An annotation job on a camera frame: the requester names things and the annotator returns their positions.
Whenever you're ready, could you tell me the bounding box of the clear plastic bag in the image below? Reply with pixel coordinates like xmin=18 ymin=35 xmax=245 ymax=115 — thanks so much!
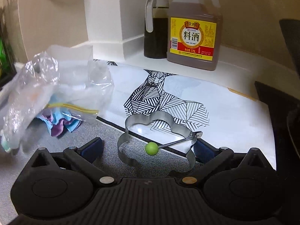
xmin=1 ymin=45 xmax=114 ymax=152

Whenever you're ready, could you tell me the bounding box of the grey fabric mat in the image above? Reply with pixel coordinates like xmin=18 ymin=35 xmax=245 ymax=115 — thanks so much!
xmin=0 ymin=115 xmax=205 ymax=225

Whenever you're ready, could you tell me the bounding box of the white geometric deer placemat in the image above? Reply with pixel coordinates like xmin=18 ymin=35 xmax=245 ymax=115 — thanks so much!
xmin=100 ymin=61 xmax=276 ymax=167

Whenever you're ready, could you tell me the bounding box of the blue purple crumpled wrapper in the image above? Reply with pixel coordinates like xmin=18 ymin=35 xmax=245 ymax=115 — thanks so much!
xmin=35 ymin=108 xmax=82 ymax=137

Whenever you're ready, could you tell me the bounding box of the green yellow snack bag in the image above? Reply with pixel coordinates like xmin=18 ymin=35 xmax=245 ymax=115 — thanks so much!
xmin=0 ymin=39 xmax=11 ymax=76

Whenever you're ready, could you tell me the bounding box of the dark soy sauce dispenser bottle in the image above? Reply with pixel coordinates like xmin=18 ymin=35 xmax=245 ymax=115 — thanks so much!
xmin=144 ymin=0 xmax=169 ymax=59

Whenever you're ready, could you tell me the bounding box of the metal flower egg ring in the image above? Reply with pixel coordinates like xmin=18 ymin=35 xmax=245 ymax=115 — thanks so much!
xmin=117 ymin=111 xmax=203 ymax=178

